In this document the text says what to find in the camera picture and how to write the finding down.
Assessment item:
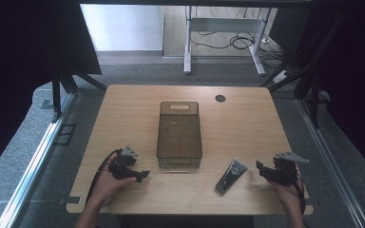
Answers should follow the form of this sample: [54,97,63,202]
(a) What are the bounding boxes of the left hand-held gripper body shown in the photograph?
[108,145,140,181]

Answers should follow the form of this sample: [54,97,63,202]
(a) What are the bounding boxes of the brown translucent plastic basket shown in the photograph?
[156,101,203,170]

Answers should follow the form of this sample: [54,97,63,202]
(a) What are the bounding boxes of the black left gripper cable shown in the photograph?
[86,147,124,203]

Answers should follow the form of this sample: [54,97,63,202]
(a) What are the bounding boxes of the black floor cables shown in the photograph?
[189,6,288,69]

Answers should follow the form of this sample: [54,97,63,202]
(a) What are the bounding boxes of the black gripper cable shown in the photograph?
[86,147,124,203]
[289,164,307,217]

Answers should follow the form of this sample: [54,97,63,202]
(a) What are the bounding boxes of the white metal desk frame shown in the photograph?
[183,5,273,77]

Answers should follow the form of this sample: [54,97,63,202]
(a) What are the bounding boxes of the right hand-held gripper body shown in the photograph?
[267,151,311,187]

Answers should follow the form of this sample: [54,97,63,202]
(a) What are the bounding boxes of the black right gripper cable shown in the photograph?
[289,164,307,217]

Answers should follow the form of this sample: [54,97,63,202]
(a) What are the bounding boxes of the grey squeeze tube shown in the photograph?
[215,157,249,196]

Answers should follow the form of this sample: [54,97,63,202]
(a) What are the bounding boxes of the aluminium floor rail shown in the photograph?
[296,98,365,228]
[0,91,77,228]

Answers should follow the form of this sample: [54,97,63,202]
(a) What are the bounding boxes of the black curtain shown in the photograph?
[267,0,365,184]
[0,0,103,183]

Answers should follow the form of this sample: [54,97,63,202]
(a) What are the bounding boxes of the person's left hand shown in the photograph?
[90,154,138,205]

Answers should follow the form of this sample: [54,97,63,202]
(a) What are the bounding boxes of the white power strip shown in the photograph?
[271,69,292,85]

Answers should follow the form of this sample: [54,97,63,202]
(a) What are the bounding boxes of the person's right hand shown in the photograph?
[269,176,302,211]

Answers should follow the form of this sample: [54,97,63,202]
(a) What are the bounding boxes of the black metal stand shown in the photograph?
[50,61,108,124]
[259,9,353,129]

